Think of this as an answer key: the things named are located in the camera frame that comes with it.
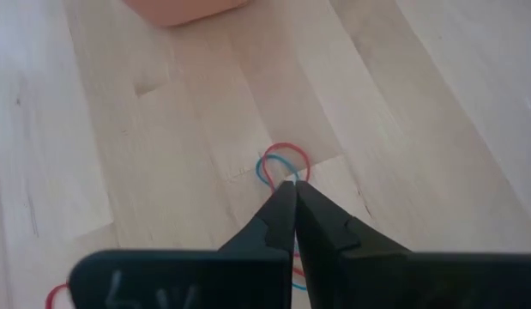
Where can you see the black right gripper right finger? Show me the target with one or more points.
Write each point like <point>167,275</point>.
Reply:
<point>321,232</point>

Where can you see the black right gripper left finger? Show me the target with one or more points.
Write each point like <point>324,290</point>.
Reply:
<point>278,232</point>

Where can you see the blue rubber band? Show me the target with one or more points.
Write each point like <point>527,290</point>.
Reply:
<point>258,169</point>

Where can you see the red rubber band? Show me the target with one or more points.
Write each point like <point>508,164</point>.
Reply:
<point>286,145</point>
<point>50,296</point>

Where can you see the orange plastic bin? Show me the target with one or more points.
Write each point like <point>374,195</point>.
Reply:
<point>183,10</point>

